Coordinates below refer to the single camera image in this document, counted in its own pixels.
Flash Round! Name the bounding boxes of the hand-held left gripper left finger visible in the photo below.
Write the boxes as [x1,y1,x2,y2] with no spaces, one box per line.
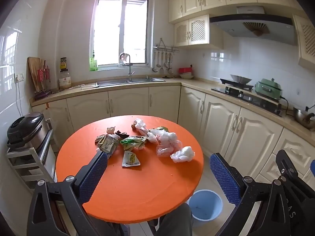
[27,150,109,236]

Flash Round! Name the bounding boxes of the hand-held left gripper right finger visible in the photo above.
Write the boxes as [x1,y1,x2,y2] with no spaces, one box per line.
[209,152,288,236]

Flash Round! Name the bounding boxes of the light blue plastic bin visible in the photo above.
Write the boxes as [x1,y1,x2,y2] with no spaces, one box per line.
[188,189,223,220]

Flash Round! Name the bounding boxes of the small yellow green sachet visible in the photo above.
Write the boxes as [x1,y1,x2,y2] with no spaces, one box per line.
[122,150,141,168]

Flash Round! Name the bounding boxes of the white plastic bag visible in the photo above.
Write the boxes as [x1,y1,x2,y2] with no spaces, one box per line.
[156,140,183,157]
[147,128,178,145]
[170,146,195,163]

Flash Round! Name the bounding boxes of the black snack wrapper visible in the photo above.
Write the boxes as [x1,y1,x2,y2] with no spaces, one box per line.
[115,130,130,140]

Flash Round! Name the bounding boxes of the green white snack packet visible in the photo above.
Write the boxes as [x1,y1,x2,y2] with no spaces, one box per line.
[120,136,148,151]

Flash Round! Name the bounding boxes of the steel pot with lid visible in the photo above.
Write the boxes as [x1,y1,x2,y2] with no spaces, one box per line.
[293,106,315,129]

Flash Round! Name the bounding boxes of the orange round table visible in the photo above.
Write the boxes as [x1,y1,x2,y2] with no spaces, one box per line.
[55,115,204,224]

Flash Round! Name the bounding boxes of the person's left leg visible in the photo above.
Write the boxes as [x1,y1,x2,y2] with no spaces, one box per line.
[98,220,131,236]

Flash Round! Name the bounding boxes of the grey trouser knee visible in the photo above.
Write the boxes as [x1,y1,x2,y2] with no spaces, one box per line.
[157,203,194,236]

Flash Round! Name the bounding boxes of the white shelf rack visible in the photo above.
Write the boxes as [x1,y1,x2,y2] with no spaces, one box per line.
[6,146,56,190]

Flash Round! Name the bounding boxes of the black gas cooktop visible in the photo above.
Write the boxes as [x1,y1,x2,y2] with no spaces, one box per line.
[211,85,283,117]

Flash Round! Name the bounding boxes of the green electric cooker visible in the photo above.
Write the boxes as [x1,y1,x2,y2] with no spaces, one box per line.
[254,78,283,101]

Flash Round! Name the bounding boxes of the cream base cabinets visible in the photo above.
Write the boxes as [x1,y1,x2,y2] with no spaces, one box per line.
[30,75,315,192]

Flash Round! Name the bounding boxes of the black silver rice cooker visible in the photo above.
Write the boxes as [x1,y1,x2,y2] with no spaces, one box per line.
[6,112,46,150]

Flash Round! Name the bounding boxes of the steel wok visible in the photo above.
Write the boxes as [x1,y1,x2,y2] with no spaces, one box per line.
[230,74,253,84]

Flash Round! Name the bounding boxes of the glass jar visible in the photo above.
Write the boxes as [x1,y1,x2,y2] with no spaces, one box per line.
[58,70,72,90]

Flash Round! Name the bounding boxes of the stainless steel sink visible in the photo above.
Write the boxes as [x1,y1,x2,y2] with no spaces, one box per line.
[95,77,166,88]

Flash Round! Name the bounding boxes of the metal sink faucet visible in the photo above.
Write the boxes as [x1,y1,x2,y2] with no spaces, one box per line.
[119,52,136,82]

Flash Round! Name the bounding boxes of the wooden cutting board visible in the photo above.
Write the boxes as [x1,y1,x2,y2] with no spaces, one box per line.
[27,56,46,92]

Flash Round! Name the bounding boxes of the cream lattice door cabinet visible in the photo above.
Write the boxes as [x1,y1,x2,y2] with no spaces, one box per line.
[292,13,315,69]
[173,14,224,50]

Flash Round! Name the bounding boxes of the grey range hood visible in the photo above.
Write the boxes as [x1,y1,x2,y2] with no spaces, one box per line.
[209,6,298,47]

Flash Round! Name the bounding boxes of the row of hanging metal utensils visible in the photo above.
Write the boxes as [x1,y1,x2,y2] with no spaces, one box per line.
[152,50,174,75]

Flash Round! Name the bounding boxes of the metal utensil rack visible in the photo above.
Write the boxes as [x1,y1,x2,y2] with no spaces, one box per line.
[153,38,180,53]

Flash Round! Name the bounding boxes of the kitchen window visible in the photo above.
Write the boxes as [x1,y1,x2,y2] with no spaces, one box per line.
[89,0,150,72]

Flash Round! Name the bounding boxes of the black power cord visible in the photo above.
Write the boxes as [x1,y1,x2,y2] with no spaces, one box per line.
[281,96,299,117]

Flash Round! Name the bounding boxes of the white hanging cable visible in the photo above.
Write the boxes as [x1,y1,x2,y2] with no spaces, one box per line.
[15,81,22,118]

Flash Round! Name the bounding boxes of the red wire rack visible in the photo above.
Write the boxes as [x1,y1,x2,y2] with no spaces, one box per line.
[34,59,53,101]

